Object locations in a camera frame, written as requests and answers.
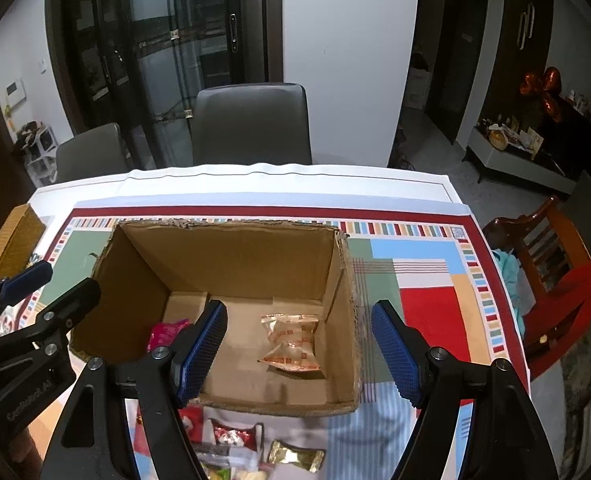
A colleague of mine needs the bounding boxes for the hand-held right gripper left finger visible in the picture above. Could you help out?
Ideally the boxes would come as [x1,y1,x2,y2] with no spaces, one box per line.
[40,300,229,480]

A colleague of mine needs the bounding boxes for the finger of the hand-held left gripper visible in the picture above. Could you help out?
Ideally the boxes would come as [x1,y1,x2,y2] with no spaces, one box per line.
[0,260,54,346]
[0,277,101,361]

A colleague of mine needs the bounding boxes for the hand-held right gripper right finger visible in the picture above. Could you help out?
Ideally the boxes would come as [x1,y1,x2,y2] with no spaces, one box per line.
[370,300,561,480]

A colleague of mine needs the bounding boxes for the red white snack packet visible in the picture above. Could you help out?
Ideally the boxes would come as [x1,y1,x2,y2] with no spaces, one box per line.
[210,417,265,463]

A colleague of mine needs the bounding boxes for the brown cardboard box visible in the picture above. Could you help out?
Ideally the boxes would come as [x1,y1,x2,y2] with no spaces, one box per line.
[70,217,363,417]

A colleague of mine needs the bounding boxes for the pink snack packet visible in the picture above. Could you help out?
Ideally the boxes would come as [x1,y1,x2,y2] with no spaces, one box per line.
[148,319,194,353]

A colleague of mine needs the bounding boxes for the yellow woven box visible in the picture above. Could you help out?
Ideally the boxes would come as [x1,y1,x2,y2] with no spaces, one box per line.
[0,204,47,282]

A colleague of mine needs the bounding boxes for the clear orange snack packet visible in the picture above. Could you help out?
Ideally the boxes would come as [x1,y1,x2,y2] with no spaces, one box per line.
[258,312,326,376]

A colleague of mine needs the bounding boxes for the white black wrapped bar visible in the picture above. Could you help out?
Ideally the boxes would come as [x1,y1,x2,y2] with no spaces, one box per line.
[193,442,261,466]

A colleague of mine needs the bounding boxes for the white cluttered shelf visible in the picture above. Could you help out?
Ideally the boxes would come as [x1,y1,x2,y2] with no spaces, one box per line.
[14,121,59,188]

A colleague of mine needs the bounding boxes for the pale green wrapped candy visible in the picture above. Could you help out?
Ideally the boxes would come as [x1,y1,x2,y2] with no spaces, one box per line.
[232,465,276,480]

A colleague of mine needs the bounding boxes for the gold wrapped candy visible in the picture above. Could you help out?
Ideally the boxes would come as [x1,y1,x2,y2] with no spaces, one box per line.
[267,439,326,473]

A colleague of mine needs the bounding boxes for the teal cloth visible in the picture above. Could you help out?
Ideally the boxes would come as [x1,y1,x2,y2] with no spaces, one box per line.
[490,247,526,341]

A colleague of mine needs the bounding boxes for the grey dining chair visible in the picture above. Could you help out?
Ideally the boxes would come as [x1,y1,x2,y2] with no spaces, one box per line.
[54,122,131,183]
[192,82,313,167]

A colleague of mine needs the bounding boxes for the wooden chair with red cushion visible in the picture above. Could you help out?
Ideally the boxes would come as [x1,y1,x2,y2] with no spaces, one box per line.
[481,195,591,381]

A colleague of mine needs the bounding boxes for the low white console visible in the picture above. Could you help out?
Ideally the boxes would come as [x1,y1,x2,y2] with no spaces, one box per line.
[463,125,579,196]

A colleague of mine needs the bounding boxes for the glass sliding door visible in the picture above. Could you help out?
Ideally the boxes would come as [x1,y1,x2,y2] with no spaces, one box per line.
[46,0,284,168]

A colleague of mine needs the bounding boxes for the dark wooden door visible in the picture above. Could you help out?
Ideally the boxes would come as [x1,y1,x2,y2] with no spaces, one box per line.
[423,0,491,146]

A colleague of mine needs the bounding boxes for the red foil balloons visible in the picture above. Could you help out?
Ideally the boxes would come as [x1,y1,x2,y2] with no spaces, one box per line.
[519,66,565,123]

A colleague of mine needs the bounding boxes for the dark tall cabinet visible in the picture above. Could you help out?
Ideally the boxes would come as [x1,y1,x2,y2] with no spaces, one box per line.
[490,0,556,111]

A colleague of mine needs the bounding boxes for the white wall intercom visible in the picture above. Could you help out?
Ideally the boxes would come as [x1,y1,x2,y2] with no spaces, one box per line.
[3,77,28,107]

